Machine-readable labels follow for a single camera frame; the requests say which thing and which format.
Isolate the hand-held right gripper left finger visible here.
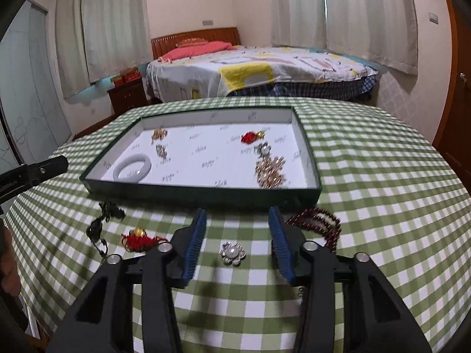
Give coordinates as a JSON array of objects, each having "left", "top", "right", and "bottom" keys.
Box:
[{"left": 48, "top": 208, "right": 207, "bottom": 353}]

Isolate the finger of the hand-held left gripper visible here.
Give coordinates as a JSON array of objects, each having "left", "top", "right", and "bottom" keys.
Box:
[{"left": 0, "top": 155, "right": 69, "bottom": 207}]

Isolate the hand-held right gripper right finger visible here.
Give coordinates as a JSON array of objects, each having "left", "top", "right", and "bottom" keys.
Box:
[{"left": 268, "top": 206, "right": 431, "bottom": 353}]

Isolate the pearl flower brooch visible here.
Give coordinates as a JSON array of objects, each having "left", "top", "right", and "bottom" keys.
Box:
[{"left": 220, "top": 242, "right": 246, "bottom": 266}]

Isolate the large pearl cluster brooch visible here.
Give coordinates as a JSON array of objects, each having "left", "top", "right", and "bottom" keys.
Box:
[{"left": 255, "top": 156, "right": 287, "bottom": 189}]

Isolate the white jade bangle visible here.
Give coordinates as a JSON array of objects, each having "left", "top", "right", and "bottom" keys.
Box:
[{"left": 113, "top": 154, "right": 152, "bottom": 182}]

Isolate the dark green shallow box tray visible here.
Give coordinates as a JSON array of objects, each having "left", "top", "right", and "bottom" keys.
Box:
[{"left": 80, "top": 106, "right": 322, "bottom": 210}]

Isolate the red and gold charm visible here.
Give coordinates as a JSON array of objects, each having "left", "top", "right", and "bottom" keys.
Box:
[{"left": 241, "top": 129, "right": 267, "bottom": 144}]

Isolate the frosted glass wardrobe door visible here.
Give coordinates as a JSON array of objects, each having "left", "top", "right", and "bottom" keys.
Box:
[{"left": 0, "top": 2, "right": 72, "bottom": 170}]

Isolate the green checked tablecloth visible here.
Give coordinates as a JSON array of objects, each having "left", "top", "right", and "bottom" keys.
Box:
[{"left": 7, "top": 96, "right": 468, "bottom": 353}]

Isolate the dark wooden nightstand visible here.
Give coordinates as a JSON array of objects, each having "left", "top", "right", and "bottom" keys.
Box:
[{"left": 107, "top": 77, "right": 148, "bottom": 116}]

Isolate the white curtain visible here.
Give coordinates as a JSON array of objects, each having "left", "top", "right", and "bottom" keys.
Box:
[
  {"left": 55, "top": 0, "right": 91, "bottom": 99},
  {"left": 82, "top": 0, "right": 151, "bottom": 83},
  {"left": 272, "top": 0, "right": 326, "bottom": 49},
  {"left": 322, "top": 0, "right": 419, "bottom": 75}
]

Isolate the blue plaid bed cover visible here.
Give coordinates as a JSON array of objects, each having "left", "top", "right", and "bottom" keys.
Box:
[{"left": 228, "top": 75, "right": 378, "bottom": 101}]

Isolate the bed with patterned quilt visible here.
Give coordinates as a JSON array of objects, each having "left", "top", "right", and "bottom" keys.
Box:
[{"left": 146, "top": 46, "right": 379, "bottom": 101}]

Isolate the pink pillow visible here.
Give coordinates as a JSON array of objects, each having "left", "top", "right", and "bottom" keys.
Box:
[{"left": 159, "top": 41, "right": 236, "bottom": 61}]

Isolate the wooden headboard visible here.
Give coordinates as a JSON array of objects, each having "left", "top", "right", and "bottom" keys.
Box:
[{"left": 151, "top": 27, "right": 241, "bottom": 59}]

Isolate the brown wooden door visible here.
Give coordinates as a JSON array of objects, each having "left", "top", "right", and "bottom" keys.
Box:
[{"left": 432, "top": 0, "right": 471, "bottom": 177}]

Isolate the dark red bead bracelet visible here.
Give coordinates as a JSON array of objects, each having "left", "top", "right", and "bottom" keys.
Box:
[{"left": 272, "top": 208, "right": 342, "bottom": 254}]

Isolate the red knotted cord charm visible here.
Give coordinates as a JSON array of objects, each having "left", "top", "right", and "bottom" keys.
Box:
[{"left": 121, "top": 228, "right": 170, "bottom": 254}]

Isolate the black cord necklace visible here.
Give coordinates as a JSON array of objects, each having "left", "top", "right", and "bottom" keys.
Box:
[{"left": 86, "top": 202, "right": 126, "bottom": 256}]

